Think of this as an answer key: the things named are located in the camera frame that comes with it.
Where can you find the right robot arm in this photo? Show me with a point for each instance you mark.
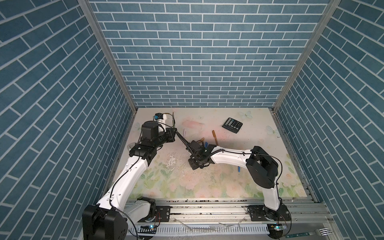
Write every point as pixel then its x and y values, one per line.
pixel 263 168

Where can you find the green pen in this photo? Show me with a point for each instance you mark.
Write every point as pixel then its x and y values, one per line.
pixel 174 122

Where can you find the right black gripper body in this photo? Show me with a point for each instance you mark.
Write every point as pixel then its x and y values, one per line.
pixel 195 162

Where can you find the metal fork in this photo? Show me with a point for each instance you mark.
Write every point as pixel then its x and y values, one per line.
pixel 319 232

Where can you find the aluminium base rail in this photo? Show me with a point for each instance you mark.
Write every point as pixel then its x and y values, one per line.
pixel 192 218

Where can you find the brown pen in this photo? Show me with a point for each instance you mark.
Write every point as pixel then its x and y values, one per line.
pixel 215 137

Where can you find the grey stapler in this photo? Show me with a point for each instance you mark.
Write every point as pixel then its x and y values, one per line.
pixel 130 146

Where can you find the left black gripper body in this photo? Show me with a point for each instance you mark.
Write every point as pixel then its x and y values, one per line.
pixel 167 137

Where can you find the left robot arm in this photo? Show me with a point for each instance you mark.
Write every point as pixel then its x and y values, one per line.
pixel 107 220

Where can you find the black calculator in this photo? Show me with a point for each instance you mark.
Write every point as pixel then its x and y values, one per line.
pixel 232 125

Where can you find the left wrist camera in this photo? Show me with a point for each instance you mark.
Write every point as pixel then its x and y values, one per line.
pixel 160 118

